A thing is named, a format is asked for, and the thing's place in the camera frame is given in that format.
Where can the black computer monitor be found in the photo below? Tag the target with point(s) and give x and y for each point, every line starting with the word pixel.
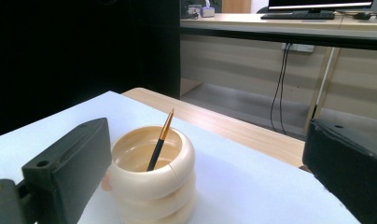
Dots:
pixel 317 3

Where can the cream ringed brush holder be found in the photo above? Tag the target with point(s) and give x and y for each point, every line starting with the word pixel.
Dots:
pixel 152 186

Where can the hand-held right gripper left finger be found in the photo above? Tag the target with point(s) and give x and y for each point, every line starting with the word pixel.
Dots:
pixel 68 168

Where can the wooden table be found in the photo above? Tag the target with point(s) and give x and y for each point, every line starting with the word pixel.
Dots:
pixel 227 127

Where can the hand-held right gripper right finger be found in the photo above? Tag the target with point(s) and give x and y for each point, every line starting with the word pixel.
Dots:
pixel 348 168

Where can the small pale box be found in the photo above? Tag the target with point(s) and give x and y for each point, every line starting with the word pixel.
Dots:
pixel 207 12

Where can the black computer mouse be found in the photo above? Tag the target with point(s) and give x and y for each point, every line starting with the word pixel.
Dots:
pixel 362 15

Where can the thin black gold brush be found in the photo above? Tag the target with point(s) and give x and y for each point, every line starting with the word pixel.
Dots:
pixel 158 149

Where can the white wall socket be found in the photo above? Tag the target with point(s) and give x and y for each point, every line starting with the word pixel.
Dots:
pixel 298 48

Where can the long beige desk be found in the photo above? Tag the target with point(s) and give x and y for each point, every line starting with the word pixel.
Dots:
pixel 233 65

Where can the black curtain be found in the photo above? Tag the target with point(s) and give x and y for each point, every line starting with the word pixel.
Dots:
pixel 68 56

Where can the black keyboard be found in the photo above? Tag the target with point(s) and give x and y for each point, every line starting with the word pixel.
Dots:
pixel 297 16

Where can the white table mat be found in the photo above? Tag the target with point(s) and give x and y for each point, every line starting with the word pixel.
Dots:
pixel 239 193

